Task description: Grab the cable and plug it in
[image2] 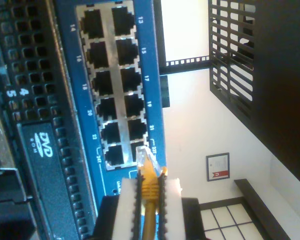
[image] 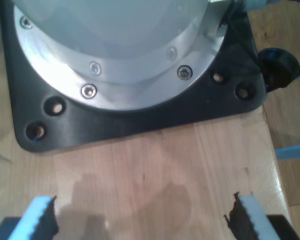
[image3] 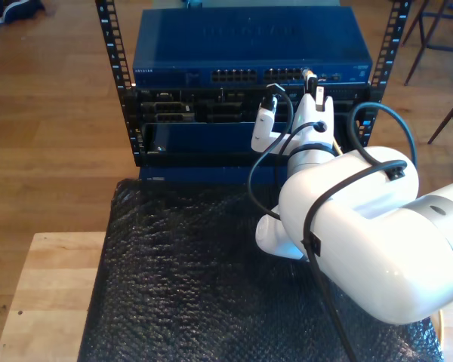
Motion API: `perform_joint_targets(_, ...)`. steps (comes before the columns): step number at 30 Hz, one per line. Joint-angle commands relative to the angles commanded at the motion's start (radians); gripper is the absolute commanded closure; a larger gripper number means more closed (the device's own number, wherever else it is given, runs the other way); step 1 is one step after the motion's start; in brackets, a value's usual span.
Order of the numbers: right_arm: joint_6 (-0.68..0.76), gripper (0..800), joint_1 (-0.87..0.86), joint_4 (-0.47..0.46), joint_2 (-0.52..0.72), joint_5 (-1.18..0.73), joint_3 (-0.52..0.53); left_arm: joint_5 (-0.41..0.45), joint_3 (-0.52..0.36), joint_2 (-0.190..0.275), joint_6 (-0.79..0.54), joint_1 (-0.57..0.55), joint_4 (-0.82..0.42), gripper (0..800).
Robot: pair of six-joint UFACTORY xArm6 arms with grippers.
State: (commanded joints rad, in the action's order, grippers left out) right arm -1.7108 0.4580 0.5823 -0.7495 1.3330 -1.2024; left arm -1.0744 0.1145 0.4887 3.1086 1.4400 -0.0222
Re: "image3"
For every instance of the blue network switch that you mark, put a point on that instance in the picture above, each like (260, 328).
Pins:
(249, 37)

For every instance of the dark blue shoe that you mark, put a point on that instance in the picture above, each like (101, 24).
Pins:
(22, 9)

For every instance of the black perforated rack post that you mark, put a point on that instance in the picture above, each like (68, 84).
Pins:
(390, 45)
(115, 45)

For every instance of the dark blue rack unit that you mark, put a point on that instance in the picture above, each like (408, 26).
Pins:
(204, 139)

